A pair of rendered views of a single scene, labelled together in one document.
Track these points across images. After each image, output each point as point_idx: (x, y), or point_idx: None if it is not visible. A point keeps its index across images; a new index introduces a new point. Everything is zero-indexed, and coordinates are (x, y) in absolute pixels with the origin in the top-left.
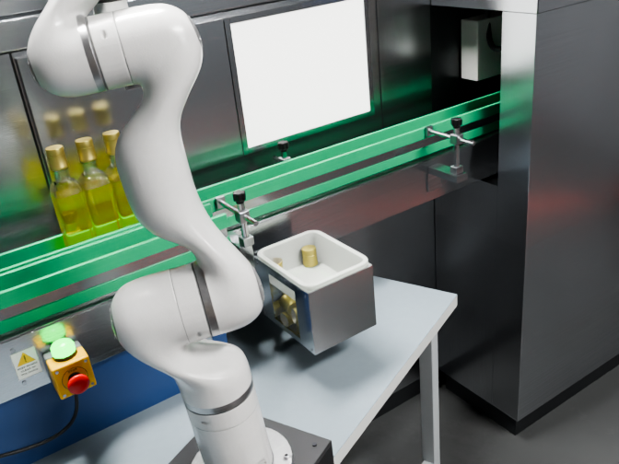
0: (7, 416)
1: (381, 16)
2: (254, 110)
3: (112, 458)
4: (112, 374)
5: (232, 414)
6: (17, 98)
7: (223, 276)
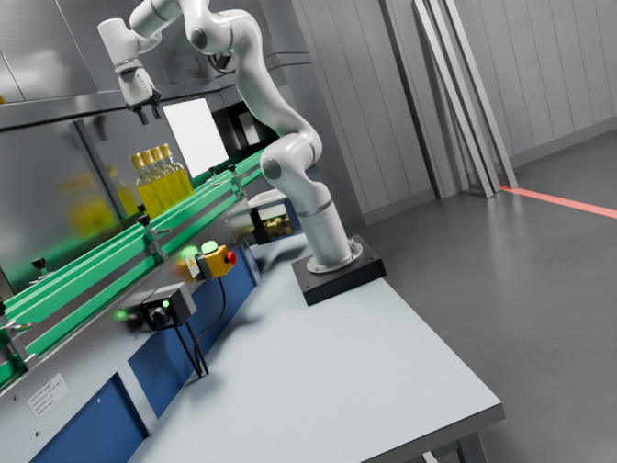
0: None
1: (211, 111)
2: (187, 155)
3: (256, 316)
4: (222, 279)
5: (332, 206)
6: (84, 146)
7: (308, 127)
